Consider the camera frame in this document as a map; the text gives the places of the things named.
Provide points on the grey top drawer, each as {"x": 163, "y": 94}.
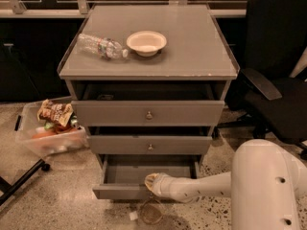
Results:
{"x": 148, "y": 104}

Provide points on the black rolling stand leg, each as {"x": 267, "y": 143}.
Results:
{"x": 8, "y": 189}

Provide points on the grey three-drawer cabinet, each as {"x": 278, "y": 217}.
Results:
{"x": 195, "y": 52}

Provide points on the clear plastic storage bin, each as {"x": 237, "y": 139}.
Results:
{"x": 28, "y": 126}

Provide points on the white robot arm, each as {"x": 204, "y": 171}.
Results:
{"x": 264, "y": 184}

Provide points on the grey bottom drawer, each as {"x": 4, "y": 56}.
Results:
{"x": 123, "y": 176}

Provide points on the clear plastic cup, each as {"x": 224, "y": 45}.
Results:
{"x": 151, "y": 211}

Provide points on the small white paper scrap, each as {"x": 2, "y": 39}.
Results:
{"x": 133, "y": 215}

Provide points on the black office chair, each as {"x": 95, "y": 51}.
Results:
{"x": 268, "y": 89}

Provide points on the clear plastic water bottle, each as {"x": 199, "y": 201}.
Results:
{"x": 101, "y": 46}

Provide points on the white paper bowl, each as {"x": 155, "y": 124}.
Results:
{"x": 146, "y": 43}

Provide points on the grey middle drawer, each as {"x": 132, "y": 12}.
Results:
{"x": 149, "y": 140}

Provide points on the brown snack bag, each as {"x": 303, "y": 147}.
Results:
{"x": 57, "y": 113}

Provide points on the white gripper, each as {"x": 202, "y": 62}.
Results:
{"x": 165, "y": 186}

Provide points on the grey drawer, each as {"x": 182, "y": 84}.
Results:
{"x": 149, "y": 140}
{"x": 123, "y": 176}
{"x": 148, "y": 104}

